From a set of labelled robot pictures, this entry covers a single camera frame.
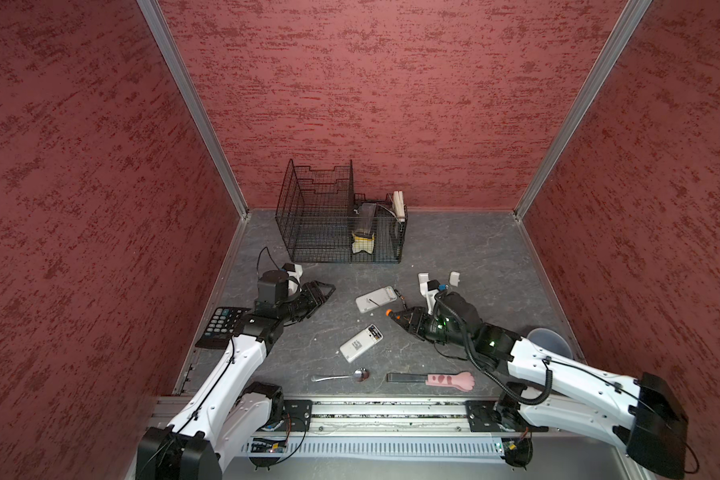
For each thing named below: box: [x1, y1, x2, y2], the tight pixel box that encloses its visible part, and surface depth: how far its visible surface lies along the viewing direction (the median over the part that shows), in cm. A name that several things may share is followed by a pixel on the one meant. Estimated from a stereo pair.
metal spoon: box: [311, 367, 371, 382], surface depth 82 cm
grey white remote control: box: [355, 286, 397, 314], surface depth 97 cm
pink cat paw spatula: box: [386, 371, 475, 392], surface depth 79 cm
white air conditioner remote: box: [339, 324, 384, 363], surface depth 87 cm
